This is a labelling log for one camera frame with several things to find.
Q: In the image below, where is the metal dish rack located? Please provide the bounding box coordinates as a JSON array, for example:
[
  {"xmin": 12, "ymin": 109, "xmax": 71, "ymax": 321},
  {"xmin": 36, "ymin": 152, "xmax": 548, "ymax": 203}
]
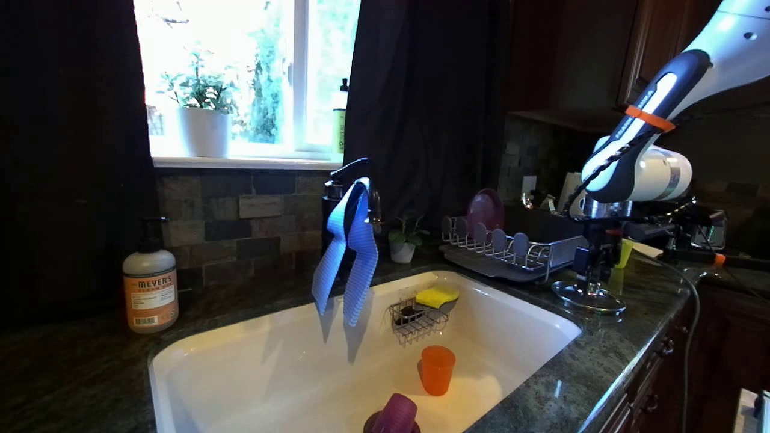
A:
[{"xmin": 440, "ymin": 217, "xmax": 587, "ymax": 285}]

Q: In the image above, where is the green bottle on windowsill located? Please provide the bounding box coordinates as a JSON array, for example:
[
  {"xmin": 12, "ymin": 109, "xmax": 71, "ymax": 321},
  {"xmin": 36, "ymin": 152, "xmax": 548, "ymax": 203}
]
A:
[{"xmin": 332, "ymin": 76, "xmax": 350, "ymax": 153}]

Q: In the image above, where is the black curtain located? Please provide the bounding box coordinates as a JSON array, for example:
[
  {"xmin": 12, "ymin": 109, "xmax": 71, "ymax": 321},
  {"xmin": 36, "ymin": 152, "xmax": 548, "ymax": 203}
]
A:
[
  {"xmin": 344, "ymin": 0, "xmax": 516, "ymax": 228},
  {"xmin": 0, "ymin": 0, "xmax": 157, "ymax": 327}
]

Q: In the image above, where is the purple cup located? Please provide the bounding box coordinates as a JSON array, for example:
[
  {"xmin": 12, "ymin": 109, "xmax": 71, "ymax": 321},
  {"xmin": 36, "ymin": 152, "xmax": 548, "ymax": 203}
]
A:
[{"xmin": 364, "ymin": 393, "xmax": 422, "ymax": 433}]

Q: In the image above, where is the black curtain left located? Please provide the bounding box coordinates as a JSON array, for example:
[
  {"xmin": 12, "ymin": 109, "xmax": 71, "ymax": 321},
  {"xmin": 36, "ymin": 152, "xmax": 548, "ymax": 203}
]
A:
[{"xmin": 0, "ymin": 0, "xmax": 157, "ymax": 327}]

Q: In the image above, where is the black cable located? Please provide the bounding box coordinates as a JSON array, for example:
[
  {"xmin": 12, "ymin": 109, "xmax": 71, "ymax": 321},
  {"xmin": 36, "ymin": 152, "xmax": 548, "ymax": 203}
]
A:
[{"xmin": 658, "ymin": 259, "xmax": 707, "ymax": 433}]

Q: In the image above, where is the white kitchen sink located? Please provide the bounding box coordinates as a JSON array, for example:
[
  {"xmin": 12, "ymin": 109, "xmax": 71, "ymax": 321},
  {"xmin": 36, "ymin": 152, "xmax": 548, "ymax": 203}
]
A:
[{"xmin": 150, "ymin": 269, "xmax": 580, "ymax": 433}]

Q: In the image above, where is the purple plate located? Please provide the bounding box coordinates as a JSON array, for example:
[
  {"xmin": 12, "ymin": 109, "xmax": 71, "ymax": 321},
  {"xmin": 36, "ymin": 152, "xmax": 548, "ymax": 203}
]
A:
[{"xmin": 468, "ymin": 191, "xmax": 506, "ymax": 230}]

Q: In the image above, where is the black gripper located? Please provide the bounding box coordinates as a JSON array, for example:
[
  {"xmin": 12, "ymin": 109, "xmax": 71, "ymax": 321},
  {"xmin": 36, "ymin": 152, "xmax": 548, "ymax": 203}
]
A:
[{"xmin": 576, "ymin": 194, "xmax": 634, "ymax": 282}]

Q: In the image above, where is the green cup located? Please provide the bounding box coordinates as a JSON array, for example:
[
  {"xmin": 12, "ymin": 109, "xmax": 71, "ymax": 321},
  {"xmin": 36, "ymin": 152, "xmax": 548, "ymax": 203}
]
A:
[{"xmin": 615, "ymin": 239, "xmax": 634, "ymax": 269}]

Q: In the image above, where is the glass pot lid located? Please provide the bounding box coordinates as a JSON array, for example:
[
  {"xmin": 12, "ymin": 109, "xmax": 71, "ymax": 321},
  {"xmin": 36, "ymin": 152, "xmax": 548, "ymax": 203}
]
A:
[{"xmin": 551, "ymin": 272, "xmax": 627, "ymax": 315}]

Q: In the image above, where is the black curtain right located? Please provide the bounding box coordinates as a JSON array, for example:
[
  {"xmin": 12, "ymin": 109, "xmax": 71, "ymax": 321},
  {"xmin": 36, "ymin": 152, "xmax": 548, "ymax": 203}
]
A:
[{"xmin": 344, "ymin": 0, "xmax": 516, "ymax": 228}]

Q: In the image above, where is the small white potted plant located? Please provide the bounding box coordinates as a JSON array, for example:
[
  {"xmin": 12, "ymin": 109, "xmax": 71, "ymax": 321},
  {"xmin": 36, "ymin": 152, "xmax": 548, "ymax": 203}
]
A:
[{"xmin": 387, "ymin": 217, "xmax": 422, "ymax": 265}]

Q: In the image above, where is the yellow sponge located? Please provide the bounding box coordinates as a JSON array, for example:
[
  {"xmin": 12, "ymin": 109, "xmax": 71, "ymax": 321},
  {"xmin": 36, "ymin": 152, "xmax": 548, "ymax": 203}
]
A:
[{"xmin": 414, "ymin": 286, "xmax": 461, "ymax": 309}]

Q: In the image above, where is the soap dispenser bottle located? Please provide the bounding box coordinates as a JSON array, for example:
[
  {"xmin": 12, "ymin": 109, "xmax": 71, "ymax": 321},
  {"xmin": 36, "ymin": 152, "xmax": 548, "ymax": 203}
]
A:
[{"xmin": 123, "ymin": 217, "xmax": 178, "ymax": 334}]

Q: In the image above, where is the blue cloth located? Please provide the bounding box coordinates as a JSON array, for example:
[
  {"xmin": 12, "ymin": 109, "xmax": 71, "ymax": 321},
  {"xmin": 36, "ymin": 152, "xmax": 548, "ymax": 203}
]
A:
[{"xmin": 310, "ymin": 179, "xmax": 381, "ymax": 363}]

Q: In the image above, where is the orange cup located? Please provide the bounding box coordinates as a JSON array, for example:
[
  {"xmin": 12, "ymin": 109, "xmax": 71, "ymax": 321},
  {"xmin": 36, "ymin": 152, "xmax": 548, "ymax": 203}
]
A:
[{"xmin": 419, "ymin": 346, "xmax": 455, "ymax": 398}]

